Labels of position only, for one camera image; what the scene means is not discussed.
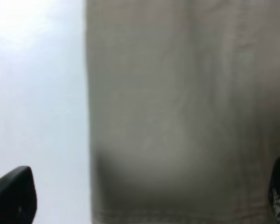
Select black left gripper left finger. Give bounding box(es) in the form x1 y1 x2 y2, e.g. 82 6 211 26
0 166 37 224

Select khaki shorts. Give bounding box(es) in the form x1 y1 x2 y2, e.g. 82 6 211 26
85 0 280 224

